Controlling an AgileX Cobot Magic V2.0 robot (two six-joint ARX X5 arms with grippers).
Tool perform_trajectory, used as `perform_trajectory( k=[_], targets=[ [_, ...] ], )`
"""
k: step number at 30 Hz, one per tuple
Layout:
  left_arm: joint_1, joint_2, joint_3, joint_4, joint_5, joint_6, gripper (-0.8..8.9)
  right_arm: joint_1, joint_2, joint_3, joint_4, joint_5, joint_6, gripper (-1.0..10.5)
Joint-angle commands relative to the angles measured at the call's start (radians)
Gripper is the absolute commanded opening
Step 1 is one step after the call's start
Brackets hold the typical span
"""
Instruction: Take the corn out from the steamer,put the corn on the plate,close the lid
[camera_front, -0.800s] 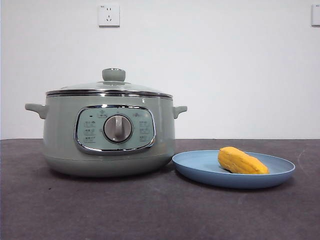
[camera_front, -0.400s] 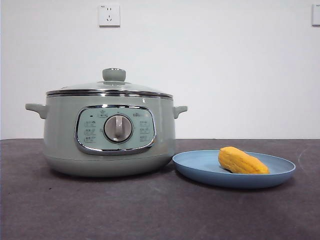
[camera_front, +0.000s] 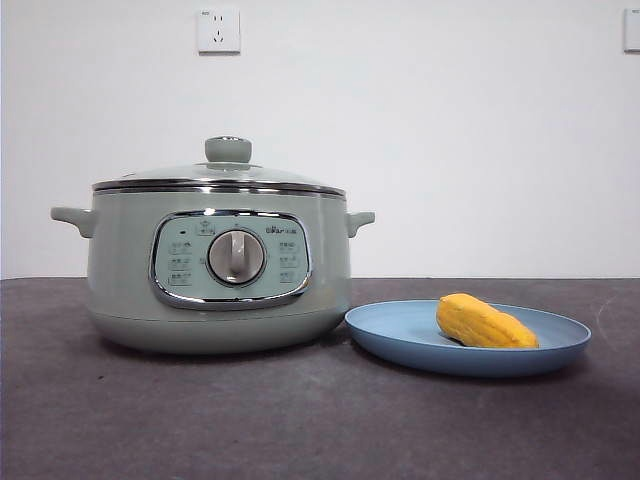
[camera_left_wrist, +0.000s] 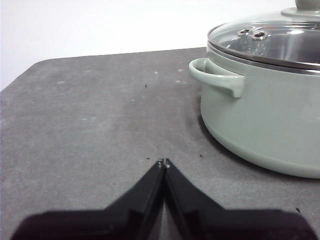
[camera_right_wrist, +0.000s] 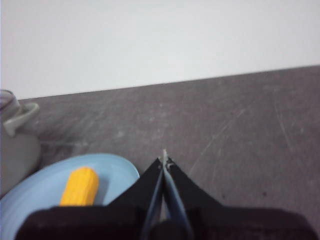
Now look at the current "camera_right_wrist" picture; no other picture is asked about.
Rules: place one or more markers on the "blue round plate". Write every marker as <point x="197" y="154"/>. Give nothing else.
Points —
<point x="37" y="190"/>

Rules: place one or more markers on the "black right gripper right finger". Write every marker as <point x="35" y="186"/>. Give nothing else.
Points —
<point x="237" y="225"/>

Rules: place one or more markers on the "pale green electric steamer pot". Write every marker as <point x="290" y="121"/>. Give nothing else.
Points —
<point x="17" y="155"/>

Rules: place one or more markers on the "yellow corn cob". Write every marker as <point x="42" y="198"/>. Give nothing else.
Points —
<point x="80" y="186"/>

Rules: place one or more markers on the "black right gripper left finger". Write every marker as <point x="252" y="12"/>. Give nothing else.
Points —
<point x="105" y="222"/>

